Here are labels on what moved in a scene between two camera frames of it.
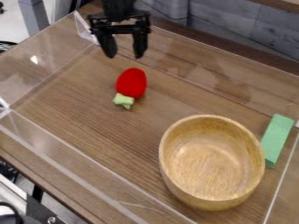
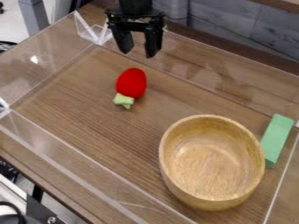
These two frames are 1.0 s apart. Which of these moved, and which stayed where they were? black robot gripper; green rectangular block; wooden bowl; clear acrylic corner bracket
Moved: black robot gripper
Stayed: green rectangular block; wooden bowl; clear acrylic corner bracket
